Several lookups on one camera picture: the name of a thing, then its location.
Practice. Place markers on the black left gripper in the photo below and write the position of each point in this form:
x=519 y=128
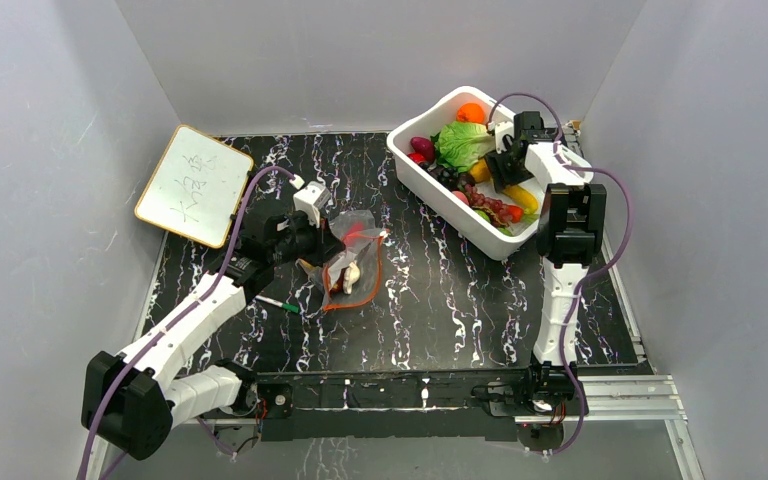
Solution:
x=326 y=245

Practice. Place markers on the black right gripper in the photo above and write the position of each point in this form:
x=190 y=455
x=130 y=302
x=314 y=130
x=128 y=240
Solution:
x=500 y=178

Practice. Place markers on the small orange toy fruit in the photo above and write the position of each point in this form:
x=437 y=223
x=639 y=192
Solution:
x=480 y=172

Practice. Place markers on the red toy chili pepper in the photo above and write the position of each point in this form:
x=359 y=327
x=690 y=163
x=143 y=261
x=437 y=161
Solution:
x=353 y=233

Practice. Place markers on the white toy radish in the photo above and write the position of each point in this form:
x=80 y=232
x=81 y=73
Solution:
x=353 y=274

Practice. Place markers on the clear zip bag orange zipper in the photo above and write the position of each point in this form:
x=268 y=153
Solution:
x=366 y=252

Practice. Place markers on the dark red toy fruit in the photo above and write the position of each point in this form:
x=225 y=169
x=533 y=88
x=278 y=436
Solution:
x=338 y=286

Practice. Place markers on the yellow toy banana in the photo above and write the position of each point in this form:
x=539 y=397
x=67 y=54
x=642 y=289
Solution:
x=523 y=198

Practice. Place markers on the purple toy eggplant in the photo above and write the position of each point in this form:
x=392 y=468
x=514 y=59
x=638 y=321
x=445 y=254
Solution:
x=423 y=146

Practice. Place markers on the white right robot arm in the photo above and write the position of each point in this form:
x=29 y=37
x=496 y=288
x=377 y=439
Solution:
x=569 y=234

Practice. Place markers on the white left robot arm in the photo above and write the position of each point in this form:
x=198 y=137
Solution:
x=133 y=399

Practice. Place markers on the red toy grape bunch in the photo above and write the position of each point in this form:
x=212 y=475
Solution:
x=494 y=211

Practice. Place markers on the green toy lettuce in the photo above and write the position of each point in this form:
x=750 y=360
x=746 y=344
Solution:
x=460 y=145

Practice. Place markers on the dark toy grape bunch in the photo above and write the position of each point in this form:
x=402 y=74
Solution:
x=451 y=178

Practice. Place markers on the green capped marker pen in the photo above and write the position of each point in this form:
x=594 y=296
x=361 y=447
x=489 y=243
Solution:
x=280 y=304

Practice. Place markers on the white plastic bin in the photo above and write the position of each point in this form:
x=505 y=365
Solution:
x=442 y=201

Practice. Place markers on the red toy apple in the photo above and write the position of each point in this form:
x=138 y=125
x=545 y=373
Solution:
x=417 y=158

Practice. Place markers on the white dry-erase board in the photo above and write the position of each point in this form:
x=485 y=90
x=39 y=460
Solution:
x=195 y=188

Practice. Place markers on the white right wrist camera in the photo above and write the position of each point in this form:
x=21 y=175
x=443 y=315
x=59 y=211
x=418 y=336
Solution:
x=504 y=136

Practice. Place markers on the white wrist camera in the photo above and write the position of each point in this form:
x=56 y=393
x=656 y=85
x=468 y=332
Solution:
x=311 y=200
x=504 y=136

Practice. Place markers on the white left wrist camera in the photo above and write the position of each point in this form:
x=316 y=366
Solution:
x=311 y=200

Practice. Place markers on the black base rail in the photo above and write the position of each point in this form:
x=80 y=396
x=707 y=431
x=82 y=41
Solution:
x=407 y=404

